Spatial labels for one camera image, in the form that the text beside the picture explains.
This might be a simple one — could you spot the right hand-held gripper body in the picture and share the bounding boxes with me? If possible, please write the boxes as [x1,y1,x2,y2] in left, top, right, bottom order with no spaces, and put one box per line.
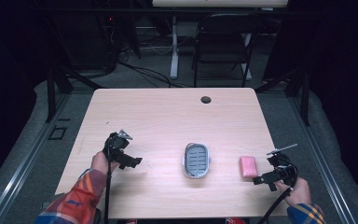
[266,143,299,189]

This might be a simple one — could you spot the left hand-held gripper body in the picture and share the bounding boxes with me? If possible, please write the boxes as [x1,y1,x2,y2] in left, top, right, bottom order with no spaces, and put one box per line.
[103,129,133,165]

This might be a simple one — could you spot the pink soap bar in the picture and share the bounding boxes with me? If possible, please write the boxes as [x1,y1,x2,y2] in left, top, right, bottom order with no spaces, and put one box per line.
[239,155,259,179]

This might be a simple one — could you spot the grey soap dish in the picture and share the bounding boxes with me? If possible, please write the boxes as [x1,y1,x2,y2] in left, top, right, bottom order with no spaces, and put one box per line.
[183,142,213,180]

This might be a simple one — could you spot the person's left hand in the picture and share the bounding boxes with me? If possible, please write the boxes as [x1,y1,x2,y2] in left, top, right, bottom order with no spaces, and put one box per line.
[90,150,121,175]

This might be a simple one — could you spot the person's right hand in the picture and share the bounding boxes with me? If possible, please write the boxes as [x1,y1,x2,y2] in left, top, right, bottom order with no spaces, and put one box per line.
[274,176,312,207]

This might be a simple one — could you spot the black metal stand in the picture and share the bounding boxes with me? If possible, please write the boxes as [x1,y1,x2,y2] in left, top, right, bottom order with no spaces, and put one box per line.
[44,60,104,123]
[254,63,312,127]

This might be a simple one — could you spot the black computer case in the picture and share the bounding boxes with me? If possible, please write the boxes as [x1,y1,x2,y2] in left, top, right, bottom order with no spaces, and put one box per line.
[50,10,120,71]

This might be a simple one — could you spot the white desk leg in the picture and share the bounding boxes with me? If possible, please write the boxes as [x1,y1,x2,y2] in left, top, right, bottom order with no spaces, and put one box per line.
[169,15,182,80]

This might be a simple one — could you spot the black folding chair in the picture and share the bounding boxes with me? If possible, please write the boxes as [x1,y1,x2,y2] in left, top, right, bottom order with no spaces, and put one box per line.
[191,12,264,89]

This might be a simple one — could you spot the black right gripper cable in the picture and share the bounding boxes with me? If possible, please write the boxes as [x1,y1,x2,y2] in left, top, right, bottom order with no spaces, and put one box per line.
[255,158,299,224]

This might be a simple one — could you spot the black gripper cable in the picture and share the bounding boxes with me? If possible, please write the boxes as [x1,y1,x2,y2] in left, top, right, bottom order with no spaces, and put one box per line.
[103,133,114,224]
[255,158,299,224]

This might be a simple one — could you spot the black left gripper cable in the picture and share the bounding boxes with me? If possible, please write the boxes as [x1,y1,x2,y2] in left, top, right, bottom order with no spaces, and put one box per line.
[103,133,114,224]

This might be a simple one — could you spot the aluminium floor rail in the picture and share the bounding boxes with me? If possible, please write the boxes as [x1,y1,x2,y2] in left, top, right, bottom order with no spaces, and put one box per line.
[0,92,73,224]
[287,92,357,224]

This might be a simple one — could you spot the black floor cables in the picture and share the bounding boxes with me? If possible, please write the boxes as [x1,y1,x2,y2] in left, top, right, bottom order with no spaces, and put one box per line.
[111,40,197,90]

